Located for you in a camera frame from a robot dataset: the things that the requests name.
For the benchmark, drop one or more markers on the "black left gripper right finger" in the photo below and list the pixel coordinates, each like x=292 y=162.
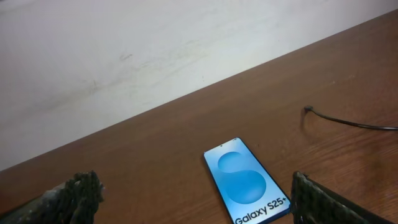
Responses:
x=312 y=203

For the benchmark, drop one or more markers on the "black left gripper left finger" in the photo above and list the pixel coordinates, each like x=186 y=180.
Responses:
x=73 y=202

